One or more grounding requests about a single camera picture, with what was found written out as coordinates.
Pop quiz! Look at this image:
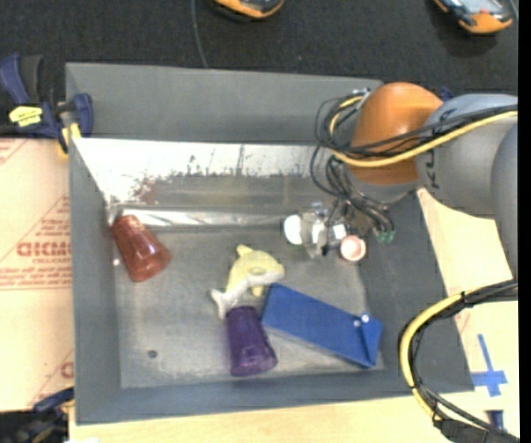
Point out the blue flat block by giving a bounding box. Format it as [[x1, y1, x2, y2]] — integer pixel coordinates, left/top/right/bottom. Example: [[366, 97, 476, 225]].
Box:
[[259, 282, 383, 370]]

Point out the red and white round cup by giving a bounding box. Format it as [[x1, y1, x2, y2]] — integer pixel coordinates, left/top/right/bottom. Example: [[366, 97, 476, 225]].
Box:
[[339, 234, 368, 263]]

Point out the white round thing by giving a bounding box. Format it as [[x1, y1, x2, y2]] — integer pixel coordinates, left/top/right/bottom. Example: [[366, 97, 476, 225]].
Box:
[[283, 213, 304, 245]]

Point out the red clear plastic cup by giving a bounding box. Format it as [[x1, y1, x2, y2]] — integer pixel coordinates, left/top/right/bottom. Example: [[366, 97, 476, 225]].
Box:
[[110, 214, 173, 283]]

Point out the yellow and white toy dolphin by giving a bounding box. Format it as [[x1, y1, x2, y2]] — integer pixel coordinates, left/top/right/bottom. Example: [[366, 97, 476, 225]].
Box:
[[210, 244, 286, 320]]

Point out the grey metal bin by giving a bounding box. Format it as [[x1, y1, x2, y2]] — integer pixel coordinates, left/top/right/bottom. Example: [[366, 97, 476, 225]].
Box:
[[64, 62, 475, 426]]

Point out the brown cardboard board red print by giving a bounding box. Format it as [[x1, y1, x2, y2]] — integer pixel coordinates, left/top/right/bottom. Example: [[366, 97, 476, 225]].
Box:
[[0, 137, 76, 415]]

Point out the purple clear plastic cup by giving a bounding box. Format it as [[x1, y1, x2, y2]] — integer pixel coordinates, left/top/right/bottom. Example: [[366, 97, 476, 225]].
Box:
[[224, 305, 279, 378]]

